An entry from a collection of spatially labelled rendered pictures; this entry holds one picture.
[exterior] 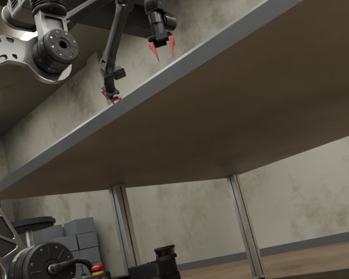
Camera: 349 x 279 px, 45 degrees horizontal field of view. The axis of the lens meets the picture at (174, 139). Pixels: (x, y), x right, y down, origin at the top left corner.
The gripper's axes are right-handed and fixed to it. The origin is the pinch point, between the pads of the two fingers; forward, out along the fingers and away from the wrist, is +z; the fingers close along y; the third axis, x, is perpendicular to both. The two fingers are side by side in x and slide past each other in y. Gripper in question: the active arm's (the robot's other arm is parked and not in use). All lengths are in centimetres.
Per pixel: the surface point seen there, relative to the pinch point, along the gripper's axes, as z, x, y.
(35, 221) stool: 36, -112, 119
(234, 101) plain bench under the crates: 40, 47, -18
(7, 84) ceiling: -237, -444, 285
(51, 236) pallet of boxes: 17, -450, 258
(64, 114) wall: -186, -510, 224
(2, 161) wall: -181, -663, 429
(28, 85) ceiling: -237, -469, 261
